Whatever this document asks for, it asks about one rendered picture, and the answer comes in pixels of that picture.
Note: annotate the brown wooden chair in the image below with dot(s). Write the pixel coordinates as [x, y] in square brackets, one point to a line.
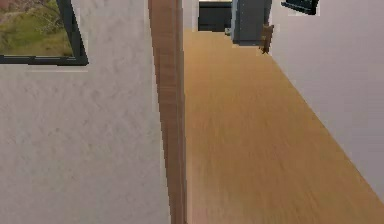
[266, 37]

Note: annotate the grey fridge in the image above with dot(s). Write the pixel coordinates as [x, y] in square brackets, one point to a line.
[248, 20]

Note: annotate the black framed wall picture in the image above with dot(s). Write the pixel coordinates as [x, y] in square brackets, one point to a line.
[301, 6]

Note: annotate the brown wooden room door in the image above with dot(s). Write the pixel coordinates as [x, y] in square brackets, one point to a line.
[168, 100]

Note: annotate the black framed window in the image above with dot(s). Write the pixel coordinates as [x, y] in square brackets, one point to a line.
[36, 33]

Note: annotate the black kitchen cupboard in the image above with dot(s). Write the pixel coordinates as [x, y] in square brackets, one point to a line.
[214, 16]

